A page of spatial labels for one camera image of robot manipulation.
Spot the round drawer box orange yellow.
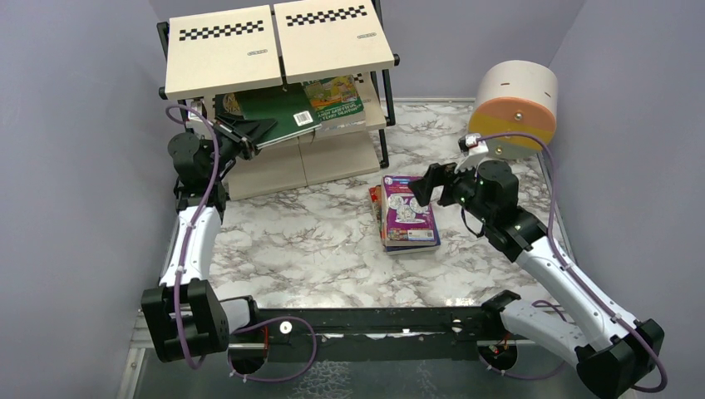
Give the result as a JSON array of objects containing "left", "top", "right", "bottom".
[{"left": 468, "top": 60, "right": 558, "bottom": 160}]

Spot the green 104-storey treehouse book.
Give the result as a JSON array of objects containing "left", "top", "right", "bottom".
[{"left": 302, "top": 75, "right": 365, "bottom": 128}]

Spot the plain dark green book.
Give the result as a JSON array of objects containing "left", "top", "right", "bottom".
[{"left": 235, "top": 83, "right": 322, "bottom": 149}]

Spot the beige black three-tier shelf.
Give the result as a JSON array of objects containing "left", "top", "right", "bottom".
[{"left": 157, "top": 1, "right": 398, "bottom": 207}]

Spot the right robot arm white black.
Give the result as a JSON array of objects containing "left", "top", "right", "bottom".
[{"left": 408, "top": 160, "right": 668, "bottom": 398}]

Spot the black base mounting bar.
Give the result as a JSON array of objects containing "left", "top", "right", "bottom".
[{"left": 226, "top": 306, "right": 517, "bottom": 365}]

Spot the red spine book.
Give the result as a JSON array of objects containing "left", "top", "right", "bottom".
[{"left": 368, "top": 185, "right": 386, "bottom": 247}]

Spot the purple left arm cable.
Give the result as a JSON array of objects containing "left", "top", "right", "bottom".
[{"left": 165, "top": 104, "right": 319, "bottom": 385}]

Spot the black Moon and Sixpence book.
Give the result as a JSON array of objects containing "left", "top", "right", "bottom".
[{"left": 214, "top": 92, "right": 244, "bottom": 120}]

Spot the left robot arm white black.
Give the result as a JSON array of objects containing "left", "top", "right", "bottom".
[{"left": 141, "top": 117, "right": 277, "bottom": 366}]

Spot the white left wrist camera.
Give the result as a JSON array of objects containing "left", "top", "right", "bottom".
[{"left": 187, "top": 98, "right": 208, "bottom": 119}]

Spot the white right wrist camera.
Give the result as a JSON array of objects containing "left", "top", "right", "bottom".
[{"left": 455, "top": 133, "right": 489, "bottom": 174}]

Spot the purple cartoon cover book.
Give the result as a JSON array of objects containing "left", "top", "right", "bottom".
[{"left": 381, "top": 175, "right": 438, "bottom": 247}]

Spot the dark bottom book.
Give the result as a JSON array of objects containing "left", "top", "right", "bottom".
[{"left": 384, "top": 242, "right": 441, "bottom": 255}]

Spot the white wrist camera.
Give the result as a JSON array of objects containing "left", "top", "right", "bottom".
[
  {"left": 187, "top": 98, "right": 208, "bottom": 119},
  {"left": 455, "top": 133, "right": 489, "bottom": 174}
]

